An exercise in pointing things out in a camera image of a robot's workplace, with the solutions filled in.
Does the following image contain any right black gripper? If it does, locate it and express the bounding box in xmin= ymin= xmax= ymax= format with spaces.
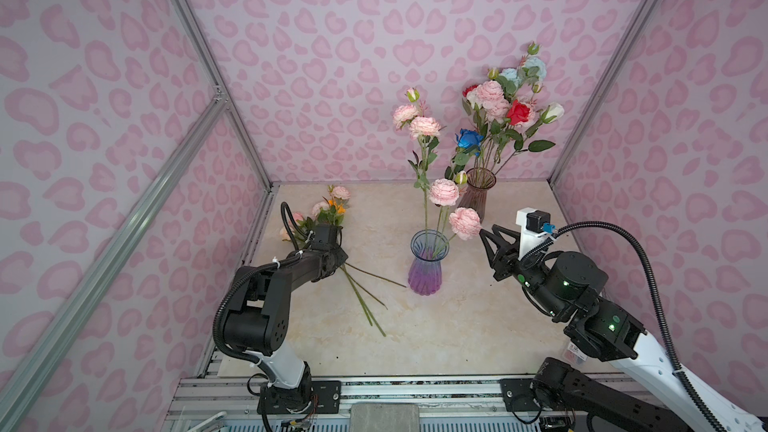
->
xmin=477 ymin=224 xmax=571 ymax=321

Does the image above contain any pink flower sprig low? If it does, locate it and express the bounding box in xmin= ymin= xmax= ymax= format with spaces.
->
xmin=427 ymin=178 xmax=482 ymax=241

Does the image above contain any purple blue glass vase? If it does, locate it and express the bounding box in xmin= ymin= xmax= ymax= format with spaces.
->
xmin=408 ymin=229 xmax=450 ymax=296

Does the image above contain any smoky pink glass vase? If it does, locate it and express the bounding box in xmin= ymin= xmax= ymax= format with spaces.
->
xmin=458 ymin=167 xmax=497 ymax=222

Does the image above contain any blue flower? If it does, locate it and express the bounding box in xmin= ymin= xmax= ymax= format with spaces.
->
xmin=444 ymin=129 xmax=484 ymax=180

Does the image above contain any small red rose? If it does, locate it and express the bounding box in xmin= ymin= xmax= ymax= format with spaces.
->
xmin=479 ymin=99 xmax=532 ymax=169

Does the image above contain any white rose long stem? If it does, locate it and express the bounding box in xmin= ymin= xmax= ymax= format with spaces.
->
xmin=495 ymin=100 xmax=565 ymax=172

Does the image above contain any pink carnation sprig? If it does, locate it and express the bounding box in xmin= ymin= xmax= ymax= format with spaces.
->
xmin=467 ymin=67 xmax=510 ymax=169

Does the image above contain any orange flower stem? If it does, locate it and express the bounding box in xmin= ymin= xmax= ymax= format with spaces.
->
xmin=327 ymin=189 xmax=386 ymax=337

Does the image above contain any pink peach peony sprig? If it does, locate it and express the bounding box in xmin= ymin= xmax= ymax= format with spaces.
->
xmin=280 ymin=185 xmax=405 ymax=290

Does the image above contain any light blue flower sprig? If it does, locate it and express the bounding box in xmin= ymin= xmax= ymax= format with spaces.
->
xmin=495 ymin=42 xmax=547 ymax=98

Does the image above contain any red rose long stem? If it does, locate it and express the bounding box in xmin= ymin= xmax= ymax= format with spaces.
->
xmin=462 ymin=84 xmax=480 ymax=98

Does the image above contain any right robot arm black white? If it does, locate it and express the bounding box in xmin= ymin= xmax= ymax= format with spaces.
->
xmin=480 ymin=221 xmax=767 ymax=431

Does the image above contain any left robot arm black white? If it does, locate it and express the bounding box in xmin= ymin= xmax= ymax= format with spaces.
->
xmin=212 ymin=225 xmax=348 ymax=413

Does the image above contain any small clock card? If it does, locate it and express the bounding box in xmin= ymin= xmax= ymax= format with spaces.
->
xmin=563 ymin=342 xmax=588 ymax=364

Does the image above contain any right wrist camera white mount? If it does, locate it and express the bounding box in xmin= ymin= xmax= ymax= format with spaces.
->
xmin=516 ymin=207 xmax=554 ymax=259

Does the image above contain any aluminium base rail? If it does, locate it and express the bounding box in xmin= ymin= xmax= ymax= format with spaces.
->
xmin=161 ymin=341 xmax=631 ymax=432

